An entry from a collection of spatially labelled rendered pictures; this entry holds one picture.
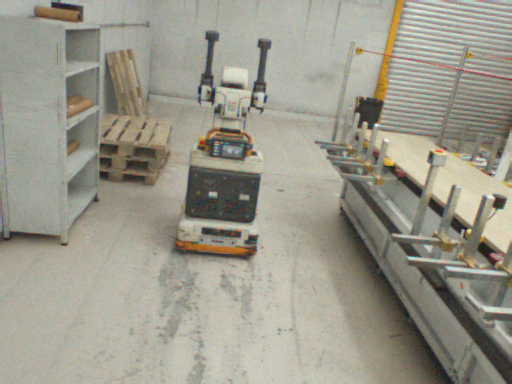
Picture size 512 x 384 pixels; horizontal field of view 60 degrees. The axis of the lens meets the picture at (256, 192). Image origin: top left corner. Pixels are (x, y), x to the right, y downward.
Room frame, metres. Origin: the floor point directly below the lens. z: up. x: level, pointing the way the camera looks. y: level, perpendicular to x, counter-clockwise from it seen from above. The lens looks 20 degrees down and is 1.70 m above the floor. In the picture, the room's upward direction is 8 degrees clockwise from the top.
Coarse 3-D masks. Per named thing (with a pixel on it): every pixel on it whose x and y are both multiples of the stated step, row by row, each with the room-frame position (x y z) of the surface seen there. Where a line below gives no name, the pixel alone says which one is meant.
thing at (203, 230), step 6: (198, 228) 2.97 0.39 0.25; (204, 228) 2.98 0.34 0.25; (210, 228) 2.98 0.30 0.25; (216, 228) 2.99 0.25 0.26; (222, 228) 2.99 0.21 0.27; (228, 228) 3.00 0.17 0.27; (234, 228) 3.01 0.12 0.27; (198, 234) 2.97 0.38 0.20; (204, 234) 2.98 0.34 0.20; (210, 234) 2.98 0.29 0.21; (216, 234) 2.99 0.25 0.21; (222, 234) 2.99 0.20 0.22; (228, 234) 3.00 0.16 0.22; (234, 234) 3.00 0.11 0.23; (240, 234) 3.01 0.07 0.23; (246, 234) 3.01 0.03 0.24
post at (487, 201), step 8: (488, 200) 1.78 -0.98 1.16; (480, 208) 1.80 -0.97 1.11; (488, 208) 1.78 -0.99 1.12; (480, 216) 1.78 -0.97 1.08; (488, 216) 1.79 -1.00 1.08; (480, 224) 1.78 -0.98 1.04; (472, 232) 1.80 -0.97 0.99; (480, 232) 1.78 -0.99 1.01; (472, 240) 1.78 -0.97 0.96; (464, 248) 1.81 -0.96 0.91; (472, 248) 1.78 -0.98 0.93; (464, 256) 1.80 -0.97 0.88; (472, 256) 1.78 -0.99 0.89
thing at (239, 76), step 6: (228, 66) 3.54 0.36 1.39; (222, 72) 3.50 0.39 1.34; (228, 72) 3.50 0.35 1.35; (234, 72) 3.51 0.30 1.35; (240, 72) 3.52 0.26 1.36; (246, 72) 3.53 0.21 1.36; (222, 78) 3.46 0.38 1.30; (228, 78) 3.46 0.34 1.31; (234, 78) 3.47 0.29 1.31; (240, 78) 3.48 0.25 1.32; (246, 78) 3.50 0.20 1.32; (222, 84) 3.48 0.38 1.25; (240, 84) 3.47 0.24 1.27; (246, 84) 3.49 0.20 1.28
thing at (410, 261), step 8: (408, 264) 1.71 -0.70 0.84; (416, 264) 1.72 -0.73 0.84; (424, 264) 1.72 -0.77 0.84; (432, 264) 1.72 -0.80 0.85; (440, 264) 1.73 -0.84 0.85; (448, 264) 1.73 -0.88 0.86; (456, 264) 1.74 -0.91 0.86; (464, 264) 1.75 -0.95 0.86; (480, 264) 1.77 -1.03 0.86; (488, 264) 1.78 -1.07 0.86
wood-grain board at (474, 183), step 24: (408, 144) 3.99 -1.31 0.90; (432, 144) 4.16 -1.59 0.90; (408, 168) 3.12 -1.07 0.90; (456, 168) 3.34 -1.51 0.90; (432, 192) 2.61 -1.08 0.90; (480, 192) 2.77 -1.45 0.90; (504, 192) 2.86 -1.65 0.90; (456, 216) 2.29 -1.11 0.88; (504, 216) 2.36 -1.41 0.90; (504, 240) 2.00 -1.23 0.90
